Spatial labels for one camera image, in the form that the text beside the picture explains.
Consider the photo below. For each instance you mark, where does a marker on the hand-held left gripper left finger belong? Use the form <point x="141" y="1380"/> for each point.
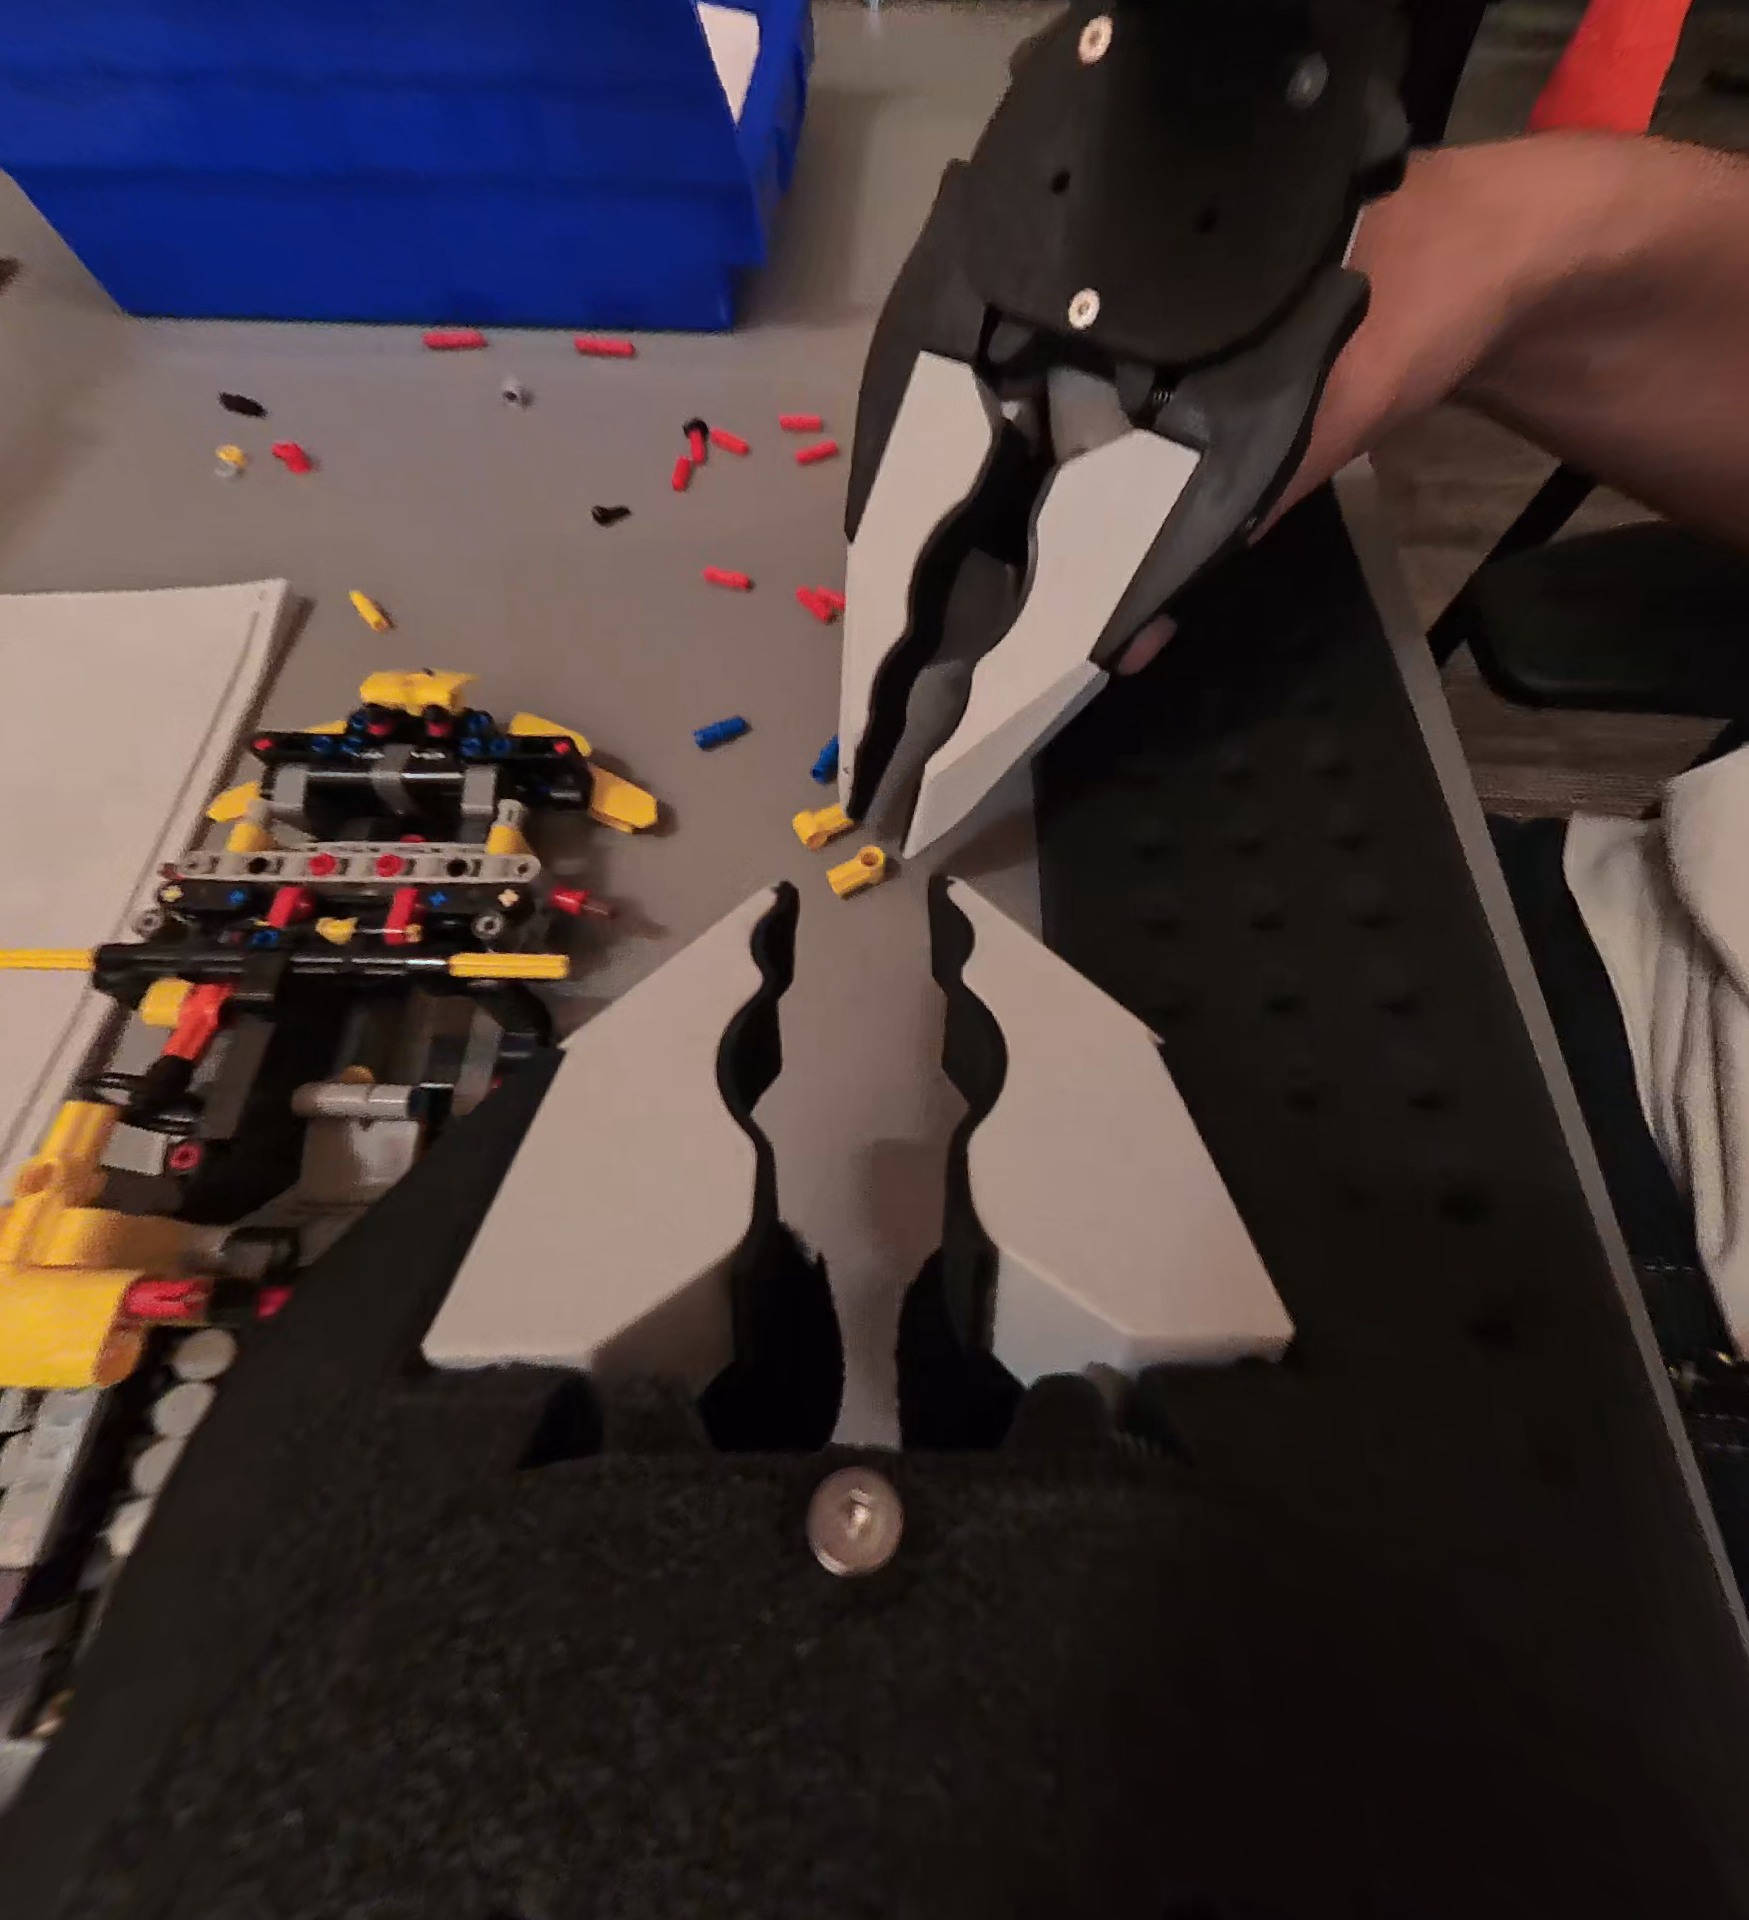
<point x="620" y="1171"/>

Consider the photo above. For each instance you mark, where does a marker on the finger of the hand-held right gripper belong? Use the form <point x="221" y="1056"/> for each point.
<point x="1098" y="556"/>
<point x="898" y="510"/>

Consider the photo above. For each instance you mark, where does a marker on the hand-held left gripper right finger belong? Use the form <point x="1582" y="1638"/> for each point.
<point x="1098" y="1186"/>

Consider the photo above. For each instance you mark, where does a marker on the yellow lego connector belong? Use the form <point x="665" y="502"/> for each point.
<point x="822" y="826"/>
<point x="856" y="870"/>

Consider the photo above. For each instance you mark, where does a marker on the person's right forearm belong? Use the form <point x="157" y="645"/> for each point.
<point x="1670" y="330"/>

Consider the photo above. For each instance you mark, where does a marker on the lego car chassis model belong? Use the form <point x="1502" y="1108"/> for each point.
<point x="364" y="861"/>

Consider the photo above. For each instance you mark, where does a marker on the scattered red lego pins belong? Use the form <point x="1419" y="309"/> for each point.
<point x="454" y="339"/>

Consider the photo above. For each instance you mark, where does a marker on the yellow lego axle pin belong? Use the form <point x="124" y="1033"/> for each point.
<point x="370" y="610"/>

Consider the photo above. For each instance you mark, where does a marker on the open lego instruction booklet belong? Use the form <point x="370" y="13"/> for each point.
<point x="93" y="721"/>

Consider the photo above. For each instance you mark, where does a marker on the person's right hand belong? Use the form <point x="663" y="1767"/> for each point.
<point x="1428" y="285"/>

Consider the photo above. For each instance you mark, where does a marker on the black foam mat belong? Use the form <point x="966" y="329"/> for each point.
<point x="1263" y="902"/>

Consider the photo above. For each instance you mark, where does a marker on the white paper strip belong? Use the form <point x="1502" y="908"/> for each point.
<point x="724" y="52"/>

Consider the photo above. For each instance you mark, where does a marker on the orange traffic cone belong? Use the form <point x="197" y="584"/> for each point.
<point x="1601" y="62"/>

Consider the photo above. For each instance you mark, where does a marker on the black office chair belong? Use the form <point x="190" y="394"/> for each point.
<point x="1639" y="631"/>

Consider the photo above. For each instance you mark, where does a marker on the stacked blue plastic bins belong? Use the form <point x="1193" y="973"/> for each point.
<point x="364" y="153"/>

